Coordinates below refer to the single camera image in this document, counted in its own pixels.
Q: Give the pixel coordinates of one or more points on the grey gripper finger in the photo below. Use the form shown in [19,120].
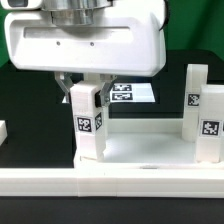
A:
[65,83]
[102,97]

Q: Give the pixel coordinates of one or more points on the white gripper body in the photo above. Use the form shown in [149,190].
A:
[120,37]

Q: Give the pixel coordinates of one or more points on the white desk top tray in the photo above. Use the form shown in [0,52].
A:
[146,144]

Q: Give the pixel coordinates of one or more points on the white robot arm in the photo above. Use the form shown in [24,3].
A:
[106,37]

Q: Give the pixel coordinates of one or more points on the white left fence block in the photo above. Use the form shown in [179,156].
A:
[3,131]

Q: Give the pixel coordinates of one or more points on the white front fence bar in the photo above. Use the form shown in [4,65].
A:
[112,183]

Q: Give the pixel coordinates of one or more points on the white marker base plate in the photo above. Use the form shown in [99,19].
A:
[120,92]

